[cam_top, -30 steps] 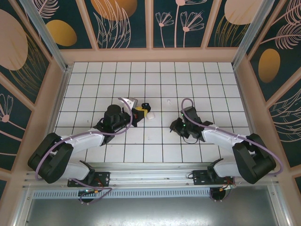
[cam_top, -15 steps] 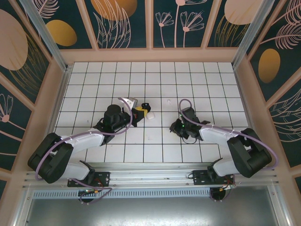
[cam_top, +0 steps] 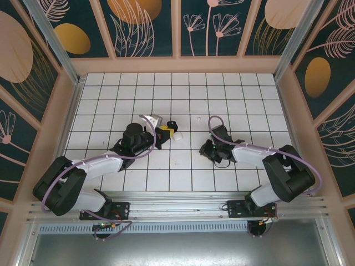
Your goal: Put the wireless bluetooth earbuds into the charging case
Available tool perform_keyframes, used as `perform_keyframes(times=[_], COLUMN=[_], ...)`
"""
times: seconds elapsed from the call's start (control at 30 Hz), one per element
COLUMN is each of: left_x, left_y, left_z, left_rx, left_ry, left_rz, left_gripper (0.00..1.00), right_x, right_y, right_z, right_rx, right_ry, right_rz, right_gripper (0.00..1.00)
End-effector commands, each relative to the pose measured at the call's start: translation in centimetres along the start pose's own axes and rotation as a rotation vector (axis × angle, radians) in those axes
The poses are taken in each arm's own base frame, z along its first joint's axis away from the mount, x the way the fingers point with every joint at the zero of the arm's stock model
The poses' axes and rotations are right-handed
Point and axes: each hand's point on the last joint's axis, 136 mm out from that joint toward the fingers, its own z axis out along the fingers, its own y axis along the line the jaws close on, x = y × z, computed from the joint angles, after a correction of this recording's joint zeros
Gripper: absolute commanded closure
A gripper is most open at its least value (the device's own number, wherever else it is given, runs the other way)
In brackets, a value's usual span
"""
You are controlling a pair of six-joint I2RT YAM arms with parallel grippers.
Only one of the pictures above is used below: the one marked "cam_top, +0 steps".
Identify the aluminium corner post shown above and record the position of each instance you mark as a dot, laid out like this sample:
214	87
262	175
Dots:
289	55
59	52

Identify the aluminium side rail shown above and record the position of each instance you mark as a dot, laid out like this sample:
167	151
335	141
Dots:
72	110
286	110

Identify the black round charging case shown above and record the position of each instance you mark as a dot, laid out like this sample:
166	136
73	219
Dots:
172	123

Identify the grey metal sheet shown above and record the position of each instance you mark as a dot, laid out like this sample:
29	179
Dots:
180	249

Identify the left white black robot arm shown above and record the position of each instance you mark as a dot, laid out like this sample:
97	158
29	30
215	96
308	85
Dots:
97	166

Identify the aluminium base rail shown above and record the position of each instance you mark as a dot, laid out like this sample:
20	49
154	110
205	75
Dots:
180	206

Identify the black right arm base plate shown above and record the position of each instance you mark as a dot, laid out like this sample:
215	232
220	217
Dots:
234	209

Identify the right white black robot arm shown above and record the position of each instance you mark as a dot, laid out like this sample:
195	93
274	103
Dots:
249	153

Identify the white earbud charging case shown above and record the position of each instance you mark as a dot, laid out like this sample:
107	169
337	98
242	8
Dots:
177	136

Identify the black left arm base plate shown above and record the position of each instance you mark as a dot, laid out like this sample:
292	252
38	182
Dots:
123	210

